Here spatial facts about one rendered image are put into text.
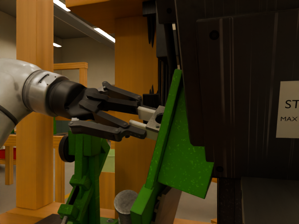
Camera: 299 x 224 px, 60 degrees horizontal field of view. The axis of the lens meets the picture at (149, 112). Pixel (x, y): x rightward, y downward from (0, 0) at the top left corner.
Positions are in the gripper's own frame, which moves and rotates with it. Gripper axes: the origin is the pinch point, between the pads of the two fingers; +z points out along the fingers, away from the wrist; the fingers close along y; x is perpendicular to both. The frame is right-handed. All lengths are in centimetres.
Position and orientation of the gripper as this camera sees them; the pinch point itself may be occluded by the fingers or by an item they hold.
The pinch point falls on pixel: (152, 124)
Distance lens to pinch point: 46.9
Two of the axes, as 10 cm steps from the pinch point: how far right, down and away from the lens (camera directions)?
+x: 0.5, 6.8, 7.3
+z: 9.1, 2.6, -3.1
